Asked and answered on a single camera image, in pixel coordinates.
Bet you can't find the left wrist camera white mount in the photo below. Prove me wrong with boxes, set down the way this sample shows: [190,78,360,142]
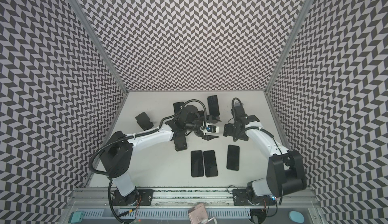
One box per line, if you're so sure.
[203,125,219,134]

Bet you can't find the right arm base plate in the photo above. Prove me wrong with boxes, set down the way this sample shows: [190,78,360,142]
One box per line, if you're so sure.
[231,189,276,206]

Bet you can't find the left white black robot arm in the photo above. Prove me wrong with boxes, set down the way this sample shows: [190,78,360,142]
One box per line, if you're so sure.
[89,99,219,205]

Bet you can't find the teal square object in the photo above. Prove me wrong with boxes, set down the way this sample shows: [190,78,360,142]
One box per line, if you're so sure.
[68,211,85,224]

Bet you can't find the aluminium front rail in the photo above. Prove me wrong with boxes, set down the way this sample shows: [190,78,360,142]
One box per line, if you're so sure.
[65,187,320,209]

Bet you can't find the black phone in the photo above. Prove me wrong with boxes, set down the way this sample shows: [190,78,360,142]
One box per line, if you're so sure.
[173,101,184,114]
[191,150,205,178]
[203,150,218,178]
[207,95,220,117]
[226,145,240,171]

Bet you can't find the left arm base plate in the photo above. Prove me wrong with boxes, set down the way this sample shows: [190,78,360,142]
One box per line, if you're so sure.
[111,189,154,206]

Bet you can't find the teal round object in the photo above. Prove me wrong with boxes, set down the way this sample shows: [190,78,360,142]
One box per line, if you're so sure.
[289,211,305,224]

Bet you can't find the black stand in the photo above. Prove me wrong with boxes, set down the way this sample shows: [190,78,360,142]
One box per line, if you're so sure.
[135,112,154,131]
[173,131,188,152]

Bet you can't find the grey stand under back phone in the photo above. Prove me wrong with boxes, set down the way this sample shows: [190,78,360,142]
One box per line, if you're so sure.
[208,115,221,124]

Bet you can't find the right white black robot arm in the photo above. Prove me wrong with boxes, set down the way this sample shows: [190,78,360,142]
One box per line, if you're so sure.
[224,97,307,205]

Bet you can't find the pink box at front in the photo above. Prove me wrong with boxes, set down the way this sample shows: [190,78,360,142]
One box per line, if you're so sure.
[188,203,218,224]

